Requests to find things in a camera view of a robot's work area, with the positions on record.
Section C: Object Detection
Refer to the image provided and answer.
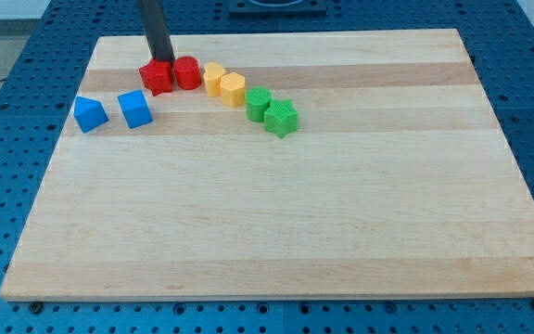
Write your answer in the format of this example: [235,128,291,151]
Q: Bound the green star block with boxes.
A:
[264,99,299,139]

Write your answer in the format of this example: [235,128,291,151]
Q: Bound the red cylinder block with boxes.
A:
[173,56,201,90]

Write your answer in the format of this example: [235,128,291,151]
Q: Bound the light wooden board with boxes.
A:
[0,29,534,302]

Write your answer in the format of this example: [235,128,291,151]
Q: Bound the dark grey robot pusher rod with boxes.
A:
[136,0,175,63]

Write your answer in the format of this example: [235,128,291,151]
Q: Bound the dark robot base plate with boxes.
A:
[225,0,326,17]

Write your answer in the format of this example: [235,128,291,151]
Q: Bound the blue cube block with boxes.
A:
[118,90,153,128]

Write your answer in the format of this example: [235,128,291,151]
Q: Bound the red star block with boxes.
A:
[138,58,173,96]

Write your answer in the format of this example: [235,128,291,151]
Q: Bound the blue triangular prism block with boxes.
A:
[73,96,109,133]

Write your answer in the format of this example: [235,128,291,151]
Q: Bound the yellow hexagon block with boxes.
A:
[220,72,246,108]

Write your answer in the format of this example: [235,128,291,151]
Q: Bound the yellow heart block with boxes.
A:
[202,62,226,97]

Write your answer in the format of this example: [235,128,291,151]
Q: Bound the green cylinder block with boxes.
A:
[245,86,272,122]

